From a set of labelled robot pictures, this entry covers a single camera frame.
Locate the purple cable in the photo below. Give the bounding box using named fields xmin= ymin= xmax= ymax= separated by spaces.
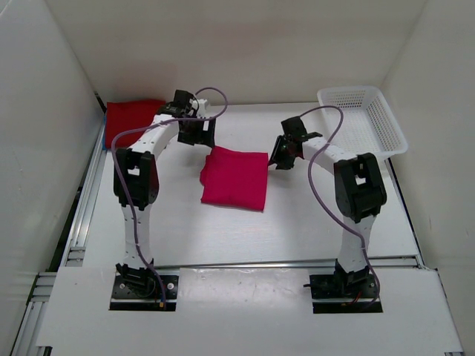
xmin=111 ymin=86 xmax=229 ymax=307
xmin=298 ymin=106 xmax=380 ymax=309

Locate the aluminium frame rail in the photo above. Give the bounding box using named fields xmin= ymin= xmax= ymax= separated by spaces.
xmin=11 ymin=103 xmax=419 ymax=355

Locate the pink t shirt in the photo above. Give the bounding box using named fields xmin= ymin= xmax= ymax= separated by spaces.
xmin=200 ymin=146 xmax=268 ymax=212

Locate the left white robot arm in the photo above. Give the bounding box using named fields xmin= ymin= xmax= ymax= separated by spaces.
xmin=111 ymin=90 xmax=216 ymax=301

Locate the dark red t shirt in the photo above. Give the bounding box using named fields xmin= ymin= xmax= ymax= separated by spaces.
xmin=105 ymin=99 xmax=166 ymax=149

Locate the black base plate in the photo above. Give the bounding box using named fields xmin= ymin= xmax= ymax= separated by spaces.
xmin=109 ymin=275 xmax=179 ymax=312
xmin=303 ymin=274 xmax=383 ymax=314

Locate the white plastic basket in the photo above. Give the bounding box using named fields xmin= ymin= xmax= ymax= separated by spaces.
xmin=317 ymin=85 xmax=408 ymax=161

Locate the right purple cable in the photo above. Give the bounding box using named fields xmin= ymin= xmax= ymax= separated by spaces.
xmin=298 ymin=106 xmax=380 ymax=309

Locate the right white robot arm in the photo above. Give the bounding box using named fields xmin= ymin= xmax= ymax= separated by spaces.
xmin=269 ymin=116 xmax=387 ymax=298

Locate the blue t shirt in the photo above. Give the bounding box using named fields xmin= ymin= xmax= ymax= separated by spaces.
xmin=101 ymin=113 xmax=108 ymax=151

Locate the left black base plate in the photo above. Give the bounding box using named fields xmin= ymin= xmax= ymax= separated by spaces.
xmin=109 ymin=275 xmax=179 ymax=312

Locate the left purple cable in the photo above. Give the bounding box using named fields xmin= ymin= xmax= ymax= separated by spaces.
xmin=111 ymin=86 xmax=229 ymax=307

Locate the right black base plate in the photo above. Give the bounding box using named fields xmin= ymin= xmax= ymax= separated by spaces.
xmin=303 ymin=274 xmax=383 ymax=314

